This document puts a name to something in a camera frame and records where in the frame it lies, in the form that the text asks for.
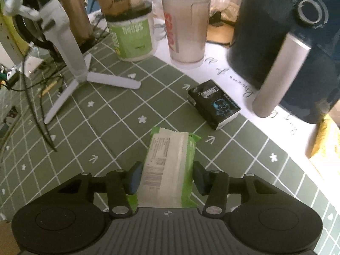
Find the white power adapter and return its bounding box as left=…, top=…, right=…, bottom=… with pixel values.
left=24, top=56, right=43, bottom=75

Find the black tripod cable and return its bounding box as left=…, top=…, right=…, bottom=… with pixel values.
left=23, top=42, right=57, bottom=152

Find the white tripod stand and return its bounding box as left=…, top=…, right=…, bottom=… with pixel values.
left=4, top=0, right=142, bottom=125

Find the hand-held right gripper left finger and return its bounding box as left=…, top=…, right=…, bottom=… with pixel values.
left=53, top=161, right=144, bottom=217

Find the green grid tablecloth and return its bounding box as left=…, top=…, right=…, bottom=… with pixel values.
left=0, top=28, right=340, bottom=245

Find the small black printed box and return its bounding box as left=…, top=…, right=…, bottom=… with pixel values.
left=187, top=79, right=241, bottom=130

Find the brown cardboard sleeve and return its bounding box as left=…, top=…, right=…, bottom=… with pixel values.
left=97, top=0, right=130, bottom=15

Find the dark blue air fryer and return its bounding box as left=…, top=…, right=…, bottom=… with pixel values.
left=226, top=0, right=340, bottom=124

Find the green white snack packet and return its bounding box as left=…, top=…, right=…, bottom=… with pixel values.
left=127, top=127, right=203, bottom=210

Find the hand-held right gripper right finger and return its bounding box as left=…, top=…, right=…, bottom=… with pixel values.
left=193, top=161, right=290, bottom=216

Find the green label white tub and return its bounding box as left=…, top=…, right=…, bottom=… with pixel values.
left=105, top=0, right=158, bottom=61

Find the yellow wet wipes packet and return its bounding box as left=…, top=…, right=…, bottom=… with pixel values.
left=309, top=113, right=340, bottom=181

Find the yellow flat stick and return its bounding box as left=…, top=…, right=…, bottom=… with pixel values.
left=40, top=81, right=60, bottom=96

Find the clear shaker bottle grey lid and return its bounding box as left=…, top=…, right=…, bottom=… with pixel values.
left=157, top=0, right=215, bottom=69

